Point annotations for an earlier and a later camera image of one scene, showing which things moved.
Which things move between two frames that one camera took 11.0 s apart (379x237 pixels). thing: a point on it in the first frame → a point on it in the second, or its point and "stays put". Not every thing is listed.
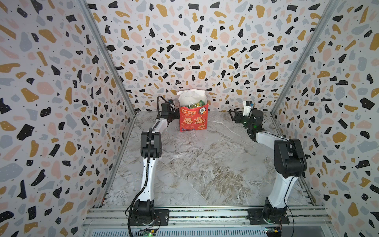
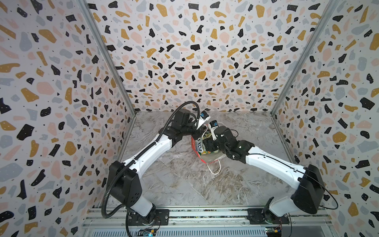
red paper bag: [193, 109] → [209, 158]
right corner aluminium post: [327, 13] stays put
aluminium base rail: [231, 221] stays put
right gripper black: [240, 115] → [214, 140]
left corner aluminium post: [108, 50] stays put
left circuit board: [147, 232] stays put
